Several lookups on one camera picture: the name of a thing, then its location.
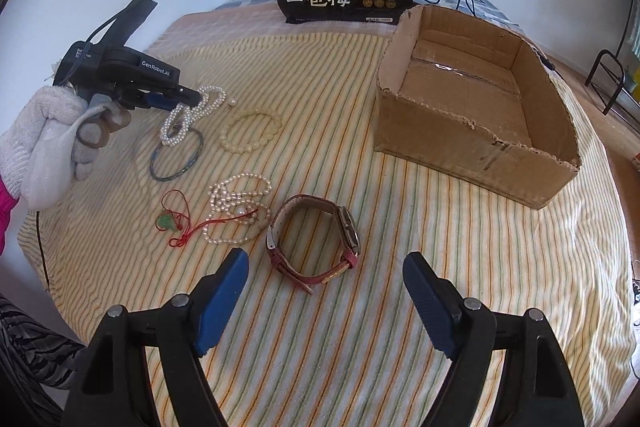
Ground long white pearl necklace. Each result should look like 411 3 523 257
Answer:
202 172 274 245

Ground blue metal bangle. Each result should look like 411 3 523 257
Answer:
149 129 205 183

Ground pink plaid blanket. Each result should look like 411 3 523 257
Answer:
148 1 396 56

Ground white gloved left hand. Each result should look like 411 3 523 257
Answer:
1 87 131 211

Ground yellow striped towel blanket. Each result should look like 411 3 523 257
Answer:
17 30 637 427

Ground red leather strap watch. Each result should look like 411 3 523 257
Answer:
265 194 360 295

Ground black metal rack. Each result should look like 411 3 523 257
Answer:
585 0 639 134

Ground green jade pendant red cord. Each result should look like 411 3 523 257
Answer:
155 188 262 249

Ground pink sleeve forearm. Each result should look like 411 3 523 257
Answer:
0 180 18 254

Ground white multi-strand pearl bracelet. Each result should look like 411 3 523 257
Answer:
158 84 228 148

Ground brown cardboard box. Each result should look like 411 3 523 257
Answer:
374 5 582 209

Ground pale jade bead bracelet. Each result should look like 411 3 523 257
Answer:
219 109 283 154

